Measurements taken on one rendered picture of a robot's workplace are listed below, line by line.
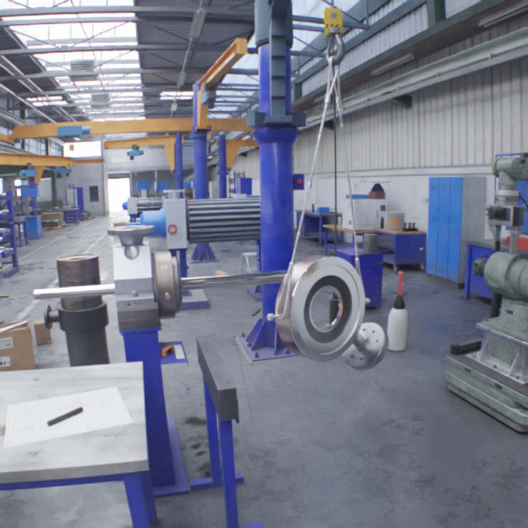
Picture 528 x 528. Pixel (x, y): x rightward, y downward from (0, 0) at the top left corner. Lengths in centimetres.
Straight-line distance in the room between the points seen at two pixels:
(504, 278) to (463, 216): 390
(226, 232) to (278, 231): 203
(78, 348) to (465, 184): 575
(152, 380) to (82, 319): 163
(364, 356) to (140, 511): 99
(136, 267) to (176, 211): 364
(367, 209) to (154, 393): 740
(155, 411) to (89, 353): 168
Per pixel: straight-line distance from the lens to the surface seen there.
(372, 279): 565
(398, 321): 428
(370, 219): 910
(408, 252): 830
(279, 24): 390
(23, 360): 425
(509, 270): 317
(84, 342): 383
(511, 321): 329
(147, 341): 213
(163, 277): 224
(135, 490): 141
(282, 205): 401
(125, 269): 219
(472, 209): 711
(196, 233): 590
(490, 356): 345
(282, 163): 401
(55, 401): 171
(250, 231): 602
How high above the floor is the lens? 161
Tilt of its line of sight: 10 degrees down
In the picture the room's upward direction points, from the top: 1 degrees counter-clockwise
